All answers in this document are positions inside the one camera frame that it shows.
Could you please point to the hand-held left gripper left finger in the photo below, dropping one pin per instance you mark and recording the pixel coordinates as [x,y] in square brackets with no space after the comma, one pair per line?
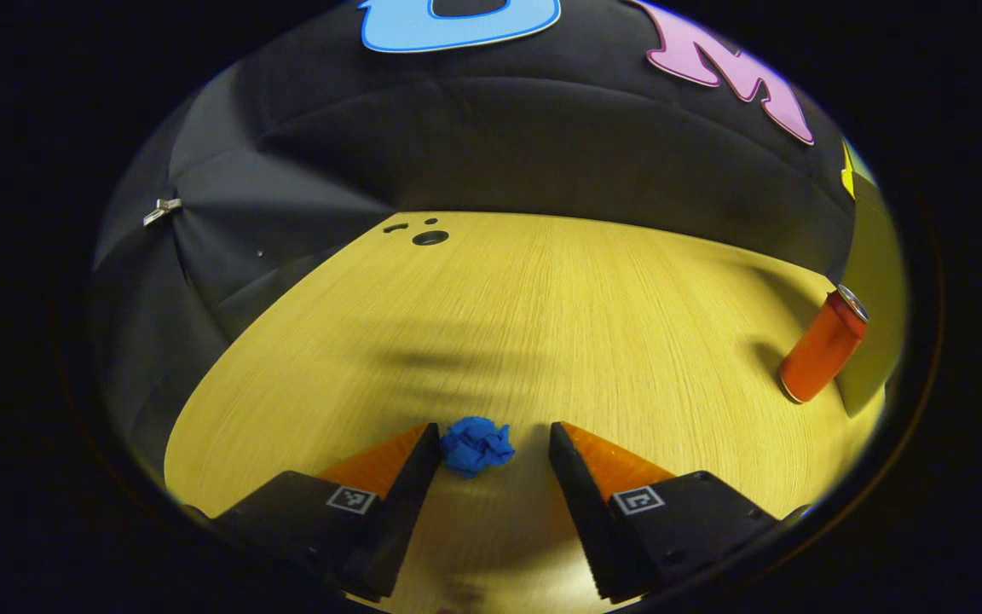
[401,512]

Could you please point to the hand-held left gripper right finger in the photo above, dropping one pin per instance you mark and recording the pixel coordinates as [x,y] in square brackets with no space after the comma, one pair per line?
[589,512]

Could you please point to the blue paper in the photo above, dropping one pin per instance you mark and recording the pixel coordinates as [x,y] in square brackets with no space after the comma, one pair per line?
[476,445]

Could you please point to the orange pop can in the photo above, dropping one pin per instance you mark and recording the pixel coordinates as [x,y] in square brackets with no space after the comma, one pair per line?
[823,345]

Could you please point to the pale green desktop garbage bin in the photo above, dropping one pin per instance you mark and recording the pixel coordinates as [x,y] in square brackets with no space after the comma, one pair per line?
[879,256]

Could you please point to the black backdrop cloth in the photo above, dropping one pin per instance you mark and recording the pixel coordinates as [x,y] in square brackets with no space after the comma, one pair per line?
[457,145]

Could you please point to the silver metal clip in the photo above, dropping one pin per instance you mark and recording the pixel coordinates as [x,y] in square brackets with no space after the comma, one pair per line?
[163,211]

